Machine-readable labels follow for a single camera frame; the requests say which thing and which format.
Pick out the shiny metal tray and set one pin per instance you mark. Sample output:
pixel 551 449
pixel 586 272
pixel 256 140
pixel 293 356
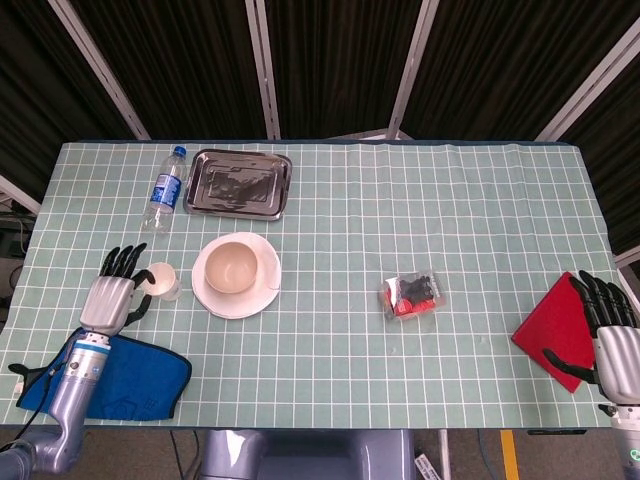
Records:
pixel 235 185

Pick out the clear bottle with blue label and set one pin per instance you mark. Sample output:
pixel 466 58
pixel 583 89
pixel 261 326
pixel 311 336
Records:
pixel 165 190

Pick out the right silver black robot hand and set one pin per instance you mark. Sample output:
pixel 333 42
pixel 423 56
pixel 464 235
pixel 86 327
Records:
pixel 617 355

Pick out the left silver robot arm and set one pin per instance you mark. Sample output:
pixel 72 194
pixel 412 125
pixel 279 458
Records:
pixel 75 400

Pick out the red cloth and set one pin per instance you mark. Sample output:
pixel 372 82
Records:
pixel 555 325

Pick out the dark brown curtain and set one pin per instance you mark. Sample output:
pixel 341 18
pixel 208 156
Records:
pixel 340 60

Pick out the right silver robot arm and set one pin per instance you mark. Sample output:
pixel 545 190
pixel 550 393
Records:
pixel 627 442

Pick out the green grid tablecloth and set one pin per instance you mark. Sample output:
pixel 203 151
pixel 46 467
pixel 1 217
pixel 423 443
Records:
pixel 350 350

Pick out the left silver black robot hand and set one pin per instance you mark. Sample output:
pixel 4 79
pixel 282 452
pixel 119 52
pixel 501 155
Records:
pixel 107 302

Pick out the white paper plate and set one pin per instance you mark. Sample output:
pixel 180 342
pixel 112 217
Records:
pixel 235 306

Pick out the clear box with red clips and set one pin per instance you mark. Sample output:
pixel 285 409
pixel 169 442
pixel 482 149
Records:
pixel 412 297

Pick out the grey robot torso base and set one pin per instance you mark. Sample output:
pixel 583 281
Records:
pixel 300 455

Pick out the beige bowl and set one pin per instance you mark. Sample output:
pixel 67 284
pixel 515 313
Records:
pixel 230 270

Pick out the white frame post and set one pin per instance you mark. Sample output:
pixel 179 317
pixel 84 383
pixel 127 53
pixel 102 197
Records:
pixel 629 260
pixel 20 195
pixel 262 65
pixel 100 70
pixel 590 85
pixel 412 70

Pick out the small white printed cup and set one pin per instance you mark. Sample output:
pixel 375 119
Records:
pixel 162 280

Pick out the blue cloth with black trim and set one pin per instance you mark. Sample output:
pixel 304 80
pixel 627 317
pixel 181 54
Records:
pixel 140 380

